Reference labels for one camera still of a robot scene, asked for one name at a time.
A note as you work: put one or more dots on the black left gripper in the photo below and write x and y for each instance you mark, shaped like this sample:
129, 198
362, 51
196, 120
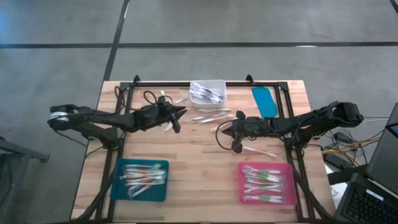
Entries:
149, 116

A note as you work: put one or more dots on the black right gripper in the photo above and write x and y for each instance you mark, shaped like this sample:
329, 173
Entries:
242, 127

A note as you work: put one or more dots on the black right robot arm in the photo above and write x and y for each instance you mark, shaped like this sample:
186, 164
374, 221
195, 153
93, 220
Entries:
311, 121

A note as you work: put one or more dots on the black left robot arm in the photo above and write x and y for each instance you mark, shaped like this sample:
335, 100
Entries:
93, 116

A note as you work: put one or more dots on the teal plastic lid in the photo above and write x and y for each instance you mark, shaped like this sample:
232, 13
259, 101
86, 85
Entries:
265, 102

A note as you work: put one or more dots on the white plastic bin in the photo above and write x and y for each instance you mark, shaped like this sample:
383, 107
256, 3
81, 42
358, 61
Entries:
217, 84

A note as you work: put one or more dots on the pink plastic bin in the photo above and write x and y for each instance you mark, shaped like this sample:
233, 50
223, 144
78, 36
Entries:
290, 193

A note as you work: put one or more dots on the teal plastic bin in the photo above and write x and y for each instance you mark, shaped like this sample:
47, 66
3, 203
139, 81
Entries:
118, 193

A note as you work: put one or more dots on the black power strip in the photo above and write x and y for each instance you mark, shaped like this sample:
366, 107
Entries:
334, 159

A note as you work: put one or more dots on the black power brick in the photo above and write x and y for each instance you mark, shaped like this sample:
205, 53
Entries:
343, 137

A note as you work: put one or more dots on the white paper sheet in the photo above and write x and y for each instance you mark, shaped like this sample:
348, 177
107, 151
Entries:
339, 189

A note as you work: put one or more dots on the dark grey open laptop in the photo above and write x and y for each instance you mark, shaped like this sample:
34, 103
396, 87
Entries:
363, 205

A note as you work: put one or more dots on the black metal stand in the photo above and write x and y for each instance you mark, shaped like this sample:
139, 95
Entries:
18, 151

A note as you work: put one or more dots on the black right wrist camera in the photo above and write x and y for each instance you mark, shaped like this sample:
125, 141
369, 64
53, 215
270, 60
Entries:
256, 122

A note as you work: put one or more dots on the black aluminium table frame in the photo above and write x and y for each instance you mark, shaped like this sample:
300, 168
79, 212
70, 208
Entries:
248, 84

